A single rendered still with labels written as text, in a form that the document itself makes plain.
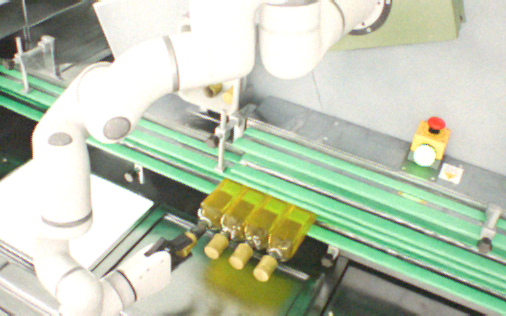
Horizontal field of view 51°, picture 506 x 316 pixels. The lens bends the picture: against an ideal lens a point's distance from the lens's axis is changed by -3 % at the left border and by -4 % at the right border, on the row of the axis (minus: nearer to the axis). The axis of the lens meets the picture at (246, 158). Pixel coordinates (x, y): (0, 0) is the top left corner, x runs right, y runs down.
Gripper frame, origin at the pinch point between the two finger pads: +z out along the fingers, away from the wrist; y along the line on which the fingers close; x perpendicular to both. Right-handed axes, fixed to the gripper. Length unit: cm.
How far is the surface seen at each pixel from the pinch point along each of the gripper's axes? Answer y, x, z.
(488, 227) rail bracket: 18, -48, 36
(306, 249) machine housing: -14.7, -11.6, 32.2
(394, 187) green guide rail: 14.4, -26.8, 35.8
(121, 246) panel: -12.6, 18.4, -2.7
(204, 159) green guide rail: 3.9, 15.3, 21.1
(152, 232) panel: -13.1, 17.5, 6.3
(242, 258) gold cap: 1.7, -11.5, 6.4
